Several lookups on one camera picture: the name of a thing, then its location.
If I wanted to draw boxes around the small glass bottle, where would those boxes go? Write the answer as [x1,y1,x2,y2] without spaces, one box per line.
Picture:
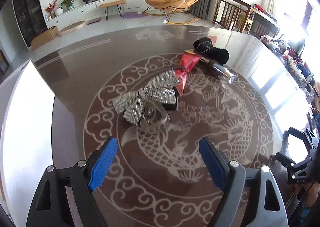
[211,62,237,84]

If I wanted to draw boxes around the cardboard box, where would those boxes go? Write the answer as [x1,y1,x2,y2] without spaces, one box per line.
[30,26,59,49]

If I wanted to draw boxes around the clear hair claw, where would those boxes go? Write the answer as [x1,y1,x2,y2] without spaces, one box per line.
[139,99,171,133]

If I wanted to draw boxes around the red flowers in vase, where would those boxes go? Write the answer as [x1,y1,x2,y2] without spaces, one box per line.
[44,0,57,18]

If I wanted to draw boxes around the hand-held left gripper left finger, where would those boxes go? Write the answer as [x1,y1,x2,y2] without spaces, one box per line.
[26,136,118,227]

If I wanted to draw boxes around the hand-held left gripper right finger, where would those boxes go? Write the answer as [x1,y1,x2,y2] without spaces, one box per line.
[199,137,289,227]

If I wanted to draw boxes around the white television cabinet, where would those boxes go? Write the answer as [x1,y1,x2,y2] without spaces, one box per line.
[45,0,150,31]

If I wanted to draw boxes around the person's right forearm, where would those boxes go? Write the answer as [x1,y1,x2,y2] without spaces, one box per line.
[296,183,320,222]

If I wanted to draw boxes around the purple floor mat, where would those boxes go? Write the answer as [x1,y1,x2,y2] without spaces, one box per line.
[122,11,146,19]

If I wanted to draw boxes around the red foil packet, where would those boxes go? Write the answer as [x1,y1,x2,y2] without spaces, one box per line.
[174,52,203,96]

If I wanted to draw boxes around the silver glitter hair bow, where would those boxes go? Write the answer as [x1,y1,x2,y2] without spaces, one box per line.
[112,69,180,125]

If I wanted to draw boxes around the pile of assorted clutter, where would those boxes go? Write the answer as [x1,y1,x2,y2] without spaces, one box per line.
[260,34,320,107]

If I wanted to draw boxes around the white storage box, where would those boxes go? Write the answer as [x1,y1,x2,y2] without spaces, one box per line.
[0,60,55,217]

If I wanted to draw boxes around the wooden side table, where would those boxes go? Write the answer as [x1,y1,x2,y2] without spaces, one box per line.
[250,4,280,39]

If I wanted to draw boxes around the dark glass display cabinet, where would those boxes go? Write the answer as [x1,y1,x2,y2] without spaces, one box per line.
[11,0,48,47]

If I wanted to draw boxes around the wooden slatted chair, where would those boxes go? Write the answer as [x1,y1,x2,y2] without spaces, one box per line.
[215,0,253,33]

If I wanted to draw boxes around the green bushy potted plant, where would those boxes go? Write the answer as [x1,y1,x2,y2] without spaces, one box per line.
[59,0,77,12]

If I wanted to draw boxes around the wooden bench with metal legs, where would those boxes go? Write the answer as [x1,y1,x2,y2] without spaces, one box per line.
[99,0,127,20]

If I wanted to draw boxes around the round beige floor cushion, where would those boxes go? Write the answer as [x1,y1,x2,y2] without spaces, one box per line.
[58,22,87,36]

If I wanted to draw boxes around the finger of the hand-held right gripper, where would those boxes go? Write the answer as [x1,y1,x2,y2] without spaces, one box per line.
[275,152,312,171]
[282,127,320,152]

